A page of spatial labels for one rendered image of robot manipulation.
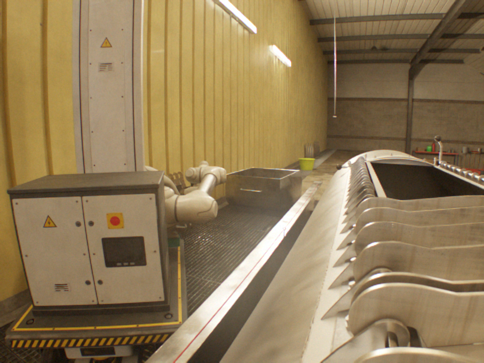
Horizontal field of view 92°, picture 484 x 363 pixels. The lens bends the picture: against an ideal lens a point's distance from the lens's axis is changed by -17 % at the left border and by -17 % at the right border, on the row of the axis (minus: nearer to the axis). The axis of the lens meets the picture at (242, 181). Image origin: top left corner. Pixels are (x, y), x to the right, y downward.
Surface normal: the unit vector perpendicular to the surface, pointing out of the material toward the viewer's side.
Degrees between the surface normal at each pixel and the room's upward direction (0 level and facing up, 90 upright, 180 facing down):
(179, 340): 0
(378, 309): 90
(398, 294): 90
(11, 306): 90
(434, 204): 90
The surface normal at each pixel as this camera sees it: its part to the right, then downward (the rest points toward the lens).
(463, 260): -0.39, 0.16
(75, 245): 0.22, 0.18
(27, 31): 0.92, 0.07
